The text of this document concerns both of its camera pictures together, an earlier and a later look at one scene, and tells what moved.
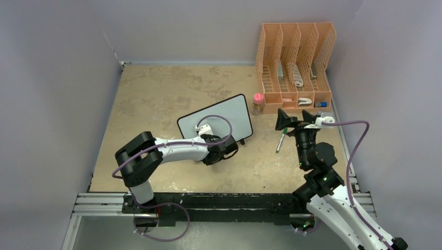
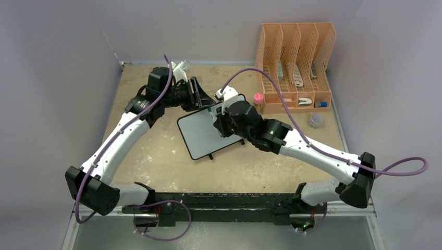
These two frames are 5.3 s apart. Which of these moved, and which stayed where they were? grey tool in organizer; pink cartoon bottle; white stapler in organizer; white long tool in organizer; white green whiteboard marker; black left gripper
Moved: white green whiteboard marker; black left gripper
Stayed: grey tool in organizer; white stapler in organizer; white long tool in organizer; pink cartoon bottle
